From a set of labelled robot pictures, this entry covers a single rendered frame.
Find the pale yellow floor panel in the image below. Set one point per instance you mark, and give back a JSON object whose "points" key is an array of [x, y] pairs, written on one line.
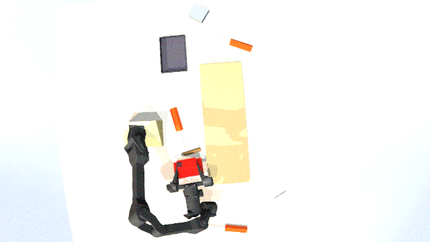
{"points": [[225, 125]]}

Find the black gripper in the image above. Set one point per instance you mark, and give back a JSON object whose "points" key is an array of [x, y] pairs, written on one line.
{"points": [[191, 191]]}

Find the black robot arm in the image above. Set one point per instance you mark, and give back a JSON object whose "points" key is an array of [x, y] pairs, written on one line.
{"points": [[140, 213]]}

